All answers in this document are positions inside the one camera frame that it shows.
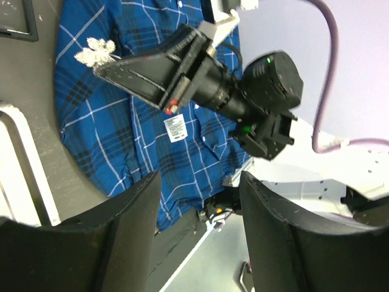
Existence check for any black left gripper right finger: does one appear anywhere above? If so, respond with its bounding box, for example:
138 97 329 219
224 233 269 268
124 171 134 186
239 172 388 291

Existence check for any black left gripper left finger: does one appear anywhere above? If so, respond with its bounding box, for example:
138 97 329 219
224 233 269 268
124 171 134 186
1 172 161 291

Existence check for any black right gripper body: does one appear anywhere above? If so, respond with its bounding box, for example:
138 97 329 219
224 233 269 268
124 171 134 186
157 26 305 162

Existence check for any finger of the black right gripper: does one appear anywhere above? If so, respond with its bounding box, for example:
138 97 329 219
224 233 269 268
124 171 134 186
131 24 210 60
93 53 185 110

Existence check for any blue plaid shirt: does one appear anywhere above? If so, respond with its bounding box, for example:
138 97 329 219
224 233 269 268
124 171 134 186
54 1 250 231

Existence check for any silver metal tray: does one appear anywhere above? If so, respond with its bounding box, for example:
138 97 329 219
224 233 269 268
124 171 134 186
1 100 61 227

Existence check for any small black square tray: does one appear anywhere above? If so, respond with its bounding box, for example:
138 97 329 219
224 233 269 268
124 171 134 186
1 0 39 43

